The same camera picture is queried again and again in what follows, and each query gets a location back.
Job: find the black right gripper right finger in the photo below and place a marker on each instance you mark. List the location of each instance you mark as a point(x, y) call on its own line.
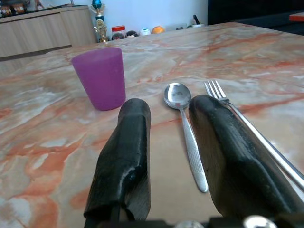
point(228, 154)

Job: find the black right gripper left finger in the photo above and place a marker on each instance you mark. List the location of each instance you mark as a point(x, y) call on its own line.
point(128, 152)

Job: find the white round toy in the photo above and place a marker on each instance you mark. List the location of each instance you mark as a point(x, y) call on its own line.
point(145, 31)

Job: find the purple plastic cup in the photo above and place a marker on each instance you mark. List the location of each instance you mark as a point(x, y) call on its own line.
point(99, 78)

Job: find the light wooden cabinet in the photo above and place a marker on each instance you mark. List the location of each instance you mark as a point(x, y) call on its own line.
point(42, 33)

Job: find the black TV console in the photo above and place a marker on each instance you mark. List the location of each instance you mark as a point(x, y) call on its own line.
point(273, 23)

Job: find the steel fork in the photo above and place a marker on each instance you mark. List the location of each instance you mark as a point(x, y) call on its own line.
point(215, 90)

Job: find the black and white panda toy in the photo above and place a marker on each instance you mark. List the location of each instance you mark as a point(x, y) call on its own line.
point(131, 34)

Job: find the steel spoon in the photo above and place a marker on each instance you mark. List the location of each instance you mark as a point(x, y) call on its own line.
point(177, 93)

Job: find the black television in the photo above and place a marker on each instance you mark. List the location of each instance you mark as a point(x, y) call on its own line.
point(249, 9)

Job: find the gold and blue trophy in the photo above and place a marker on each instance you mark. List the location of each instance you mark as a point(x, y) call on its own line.
point(100, 23)

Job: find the orange round toy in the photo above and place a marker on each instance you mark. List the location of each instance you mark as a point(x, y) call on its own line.
point(158, 30)

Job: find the red-lidded clear jar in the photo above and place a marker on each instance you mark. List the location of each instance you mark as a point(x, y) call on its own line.
point(118, 32)

